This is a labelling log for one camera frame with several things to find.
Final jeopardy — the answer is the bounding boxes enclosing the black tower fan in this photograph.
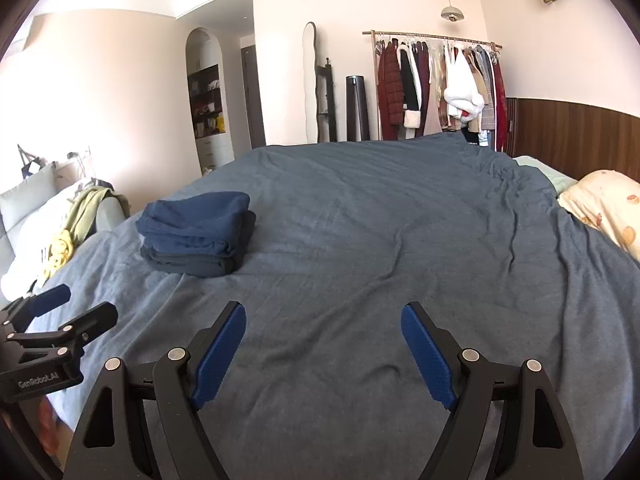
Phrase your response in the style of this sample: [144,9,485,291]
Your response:
[345,75,372,142]

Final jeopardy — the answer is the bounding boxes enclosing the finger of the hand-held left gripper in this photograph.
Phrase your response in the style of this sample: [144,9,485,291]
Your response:
[9,302,120,359]
[0,283,71,334]

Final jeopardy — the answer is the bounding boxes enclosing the row of hanging clothes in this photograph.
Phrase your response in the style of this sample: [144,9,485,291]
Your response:
[375,35,508,148]

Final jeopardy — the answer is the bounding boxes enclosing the cream patterned pillow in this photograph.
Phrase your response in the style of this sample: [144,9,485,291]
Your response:
[557,170,640,261]

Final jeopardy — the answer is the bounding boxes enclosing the blue bed blanket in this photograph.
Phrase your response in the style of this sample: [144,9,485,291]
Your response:
[30,130,640,480]

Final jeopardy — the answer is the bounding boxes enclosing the yellow green garment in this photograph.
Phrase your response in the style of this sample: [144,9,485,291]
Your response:
[42,186,117,281]

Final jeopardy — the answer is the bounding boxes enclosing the dark grey folded pants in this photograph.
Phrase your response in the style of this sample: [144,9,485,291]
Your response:
[140,210,257,278]

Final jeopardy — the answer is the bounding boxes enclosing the dark wooden door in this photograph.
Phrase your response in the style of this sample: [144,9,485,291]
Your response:
[240,44,267,150]

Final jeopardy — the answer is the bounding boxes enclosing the wavy standing mirror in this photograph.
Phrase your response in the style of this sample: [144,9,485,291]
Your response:
[301,21,321,146]

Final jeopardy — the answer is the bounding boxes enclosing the light green bed sheet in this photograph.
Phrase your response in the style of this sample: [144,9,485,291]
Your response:
[512,155,581,196]

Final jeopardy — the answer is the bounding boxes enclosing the person's left hand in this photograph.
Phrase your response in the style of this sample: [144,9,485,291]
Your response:
[37,394,69,456]

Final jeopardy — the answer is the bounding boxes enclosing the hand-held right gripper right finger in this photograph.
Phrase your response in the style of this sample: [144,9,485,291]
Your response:
[401,301,585,480]

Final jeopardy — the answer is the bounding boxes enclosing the white garment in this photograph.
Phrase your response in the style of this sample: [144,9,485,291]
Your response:
[0,180,83,297]

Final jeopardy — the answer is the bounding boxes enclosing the grey sofa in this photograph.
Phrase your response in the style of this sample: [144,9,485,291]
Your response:
[0,160,131,301]

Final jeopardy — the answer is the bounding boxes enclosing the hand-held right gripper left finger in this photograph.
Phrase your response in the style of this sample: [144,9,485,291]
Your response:
[62,301,247,480]

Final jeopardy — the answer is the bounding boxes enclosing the wooden clothes rack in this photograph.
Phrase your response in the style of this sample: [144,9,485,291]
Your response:
[362,30,502,52]

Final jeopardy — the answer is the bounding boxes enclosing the arched wall shelf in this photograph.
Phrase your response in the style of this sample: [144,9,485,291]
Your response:
[186,27,236,173]

